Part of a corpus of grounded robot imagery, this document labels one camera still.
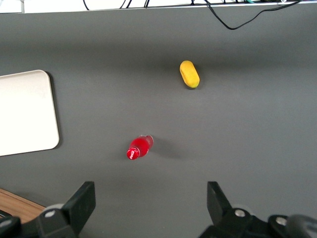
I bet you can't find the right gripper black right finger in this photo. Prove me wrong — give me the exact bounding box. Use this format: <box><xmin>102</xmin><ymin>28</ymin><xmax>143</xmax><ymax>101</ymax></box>
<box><xmin>200</xmin><ymin>181</ymin><xmax>254</xmax><ymax>238</ymax></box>

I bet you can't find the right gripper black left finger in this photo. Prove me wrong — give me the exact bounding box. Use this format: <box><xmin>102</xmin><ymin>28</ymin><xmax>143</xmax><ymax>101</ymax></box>
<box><xmin>36</xmin><ymin>181</ymin><xmax>96</xmax><ymax>238</ymax></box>

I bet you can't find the cream rectangular tray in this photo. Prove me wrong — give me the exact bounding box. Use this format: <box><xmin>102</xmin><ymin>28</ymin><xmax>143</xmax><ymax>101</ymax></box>
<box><xmin>0</xmin><ymin>69</ymin><xmax>60</xmax><ymax>157</ymax></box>

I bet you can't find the wooden drawer cabinet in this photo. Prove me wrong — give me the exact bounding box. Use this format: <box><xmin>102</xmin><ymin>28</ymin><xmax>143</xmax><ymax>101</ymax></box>
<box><xmin>0</xmin><ymin>188</ymin><xmax>47</xmax><ymax>224</ymax></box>

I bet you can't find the small red soda bottle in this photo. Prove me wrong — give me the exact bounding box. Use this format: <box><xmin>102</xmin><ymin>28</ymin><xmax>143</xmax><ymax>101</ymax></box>
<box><xmin>126</xmin><ymin>134</ymin><xmax>154</xmax><ymax>161</ymax></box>

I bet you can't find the yellow sponge toy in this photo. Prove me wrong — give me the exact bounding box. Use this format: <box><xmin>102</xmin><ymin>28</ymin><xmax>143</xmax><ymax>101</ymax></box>
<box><xmin>179</xmin><ymin>60</ymin><xmax>201</xmax><ymax>89</ymax></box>

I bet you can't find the long black cable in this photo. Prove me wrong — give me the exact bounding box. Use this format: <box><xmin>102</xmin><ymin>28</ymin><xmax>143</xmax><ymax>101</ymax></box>
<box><xmin>204</xmin><ymin>0</ymin><xmax>302</xmax><ymax>31</ymax></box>

